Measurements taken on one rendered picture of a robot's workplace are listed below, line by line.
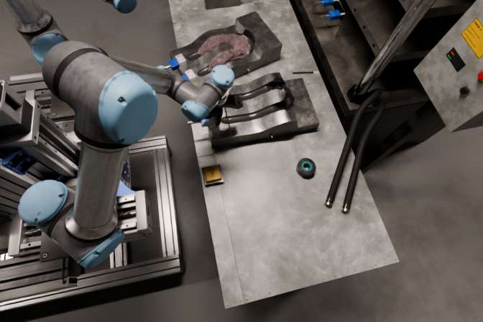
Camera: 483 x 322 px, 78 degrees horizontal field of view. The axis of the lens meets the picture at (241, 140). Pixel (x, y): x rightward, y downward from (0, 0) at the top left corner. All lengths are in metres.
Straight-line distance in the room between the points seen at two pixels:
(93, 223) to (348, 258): 0.94
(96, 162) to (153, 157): 1.38
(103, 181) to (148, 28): 2.40
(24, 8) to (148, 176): 1.15
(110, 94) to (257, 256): 0.89
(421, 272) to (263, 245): 1.38
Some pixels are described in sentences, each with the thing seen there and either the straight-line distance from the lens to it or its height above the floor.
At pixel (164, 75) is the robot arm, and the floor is 1.32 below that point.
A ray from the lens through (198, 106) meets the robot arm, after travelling 0.89.
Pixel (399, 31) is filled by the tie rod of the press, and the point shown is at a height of 1.24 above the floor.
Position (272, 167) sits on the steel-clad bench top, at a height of 0.80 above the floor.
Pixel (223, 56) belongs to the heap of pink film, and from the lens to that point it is 1.47.
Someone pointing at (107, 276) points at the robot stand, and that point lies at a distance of 1.89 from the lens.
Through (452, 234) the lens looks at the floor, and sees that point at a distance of 2.56.
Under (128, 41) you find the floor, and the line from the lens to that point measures 2.90.
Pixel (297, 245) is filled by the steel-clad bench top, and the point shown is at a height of 0.80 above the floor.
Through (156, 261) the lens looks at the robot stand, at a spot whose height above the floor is 0.23.
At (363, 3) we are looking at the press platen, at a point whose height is 1.04.
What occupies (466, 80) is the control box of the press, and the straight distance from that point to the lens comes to 1.28.
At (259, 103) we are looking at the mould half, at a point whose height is 0.90.
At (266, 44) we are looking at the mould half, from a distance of 1.54.
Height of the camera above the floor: 2.02
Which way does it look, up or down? 64 degrees down
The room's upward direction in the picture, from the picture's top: 7 degrees clockwise
